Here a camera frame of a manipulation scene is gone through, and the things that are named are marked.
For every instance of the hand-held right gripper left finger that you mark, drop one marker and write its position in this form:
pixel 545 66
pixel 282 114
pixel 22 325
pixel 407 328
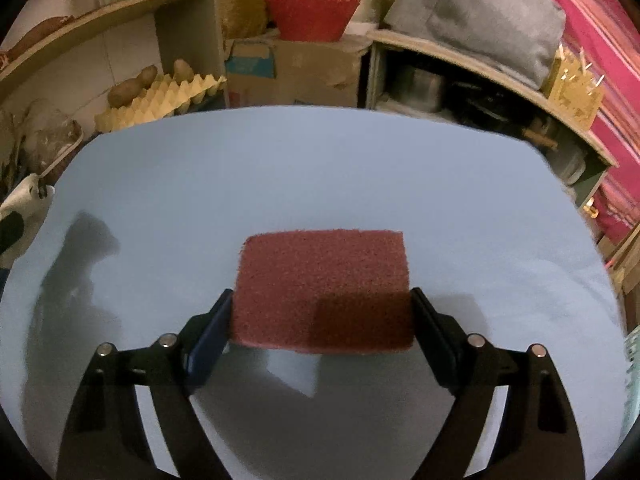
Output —
pixel 210 340

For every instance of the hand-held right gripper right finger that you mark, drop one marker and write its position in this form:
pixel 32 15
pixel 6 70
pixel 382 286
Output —
pixel 435 340

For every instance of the maroon scouring pad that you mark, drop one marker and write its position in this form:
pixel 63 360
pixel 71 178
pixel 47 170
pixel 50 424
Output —
pixel 320 290

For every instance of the black and white cloth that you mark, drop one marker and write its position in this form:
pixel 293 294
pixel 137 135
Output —
pixel 20 215

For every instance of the black pan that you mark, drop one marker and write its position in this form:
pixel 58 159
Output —
pixel 485 105

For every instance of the yellow egg tray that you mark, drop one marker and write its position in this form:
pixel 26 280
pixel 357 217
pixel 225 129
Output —
pixel 160 102

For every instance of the metal cup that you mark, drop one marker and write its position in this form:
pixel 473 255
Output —
pixel 422 87

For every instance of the cloudy plastic bag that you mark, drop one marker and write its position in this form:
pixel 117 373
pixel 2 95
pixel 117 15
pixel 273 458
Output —
pixel 50 135

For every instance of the large brown potato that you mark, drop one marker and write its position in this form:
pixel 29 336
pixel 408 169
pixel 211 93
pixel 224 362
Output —
pixel 125 94

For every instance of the cardboard box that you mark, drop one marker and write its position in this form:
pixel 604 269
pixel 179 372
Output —
pixel 300 75

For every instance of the yellow cutlery basket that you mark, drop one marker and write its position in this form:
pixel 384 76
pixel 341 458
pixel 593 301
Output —
pixel 575 95

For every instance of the grey wooden shelf unit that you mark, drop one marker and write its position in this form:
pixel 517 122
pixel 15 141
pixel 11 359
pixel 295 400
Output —
pixel 450 52

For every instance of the grey fabric bag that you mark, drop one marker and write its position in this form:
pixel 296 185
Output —
pixel 480 15

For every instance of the red plastic basket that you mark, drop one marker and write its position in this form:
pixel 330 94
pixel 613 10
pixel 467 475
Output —
pixel 312 17

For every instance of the pink striped blanket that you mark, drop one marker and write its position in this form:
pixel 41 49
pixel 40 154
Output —
pixel 600 35

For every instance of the wooden wall shelf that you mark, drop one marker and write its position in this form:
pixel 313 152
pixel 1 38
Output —
pixel 125 10

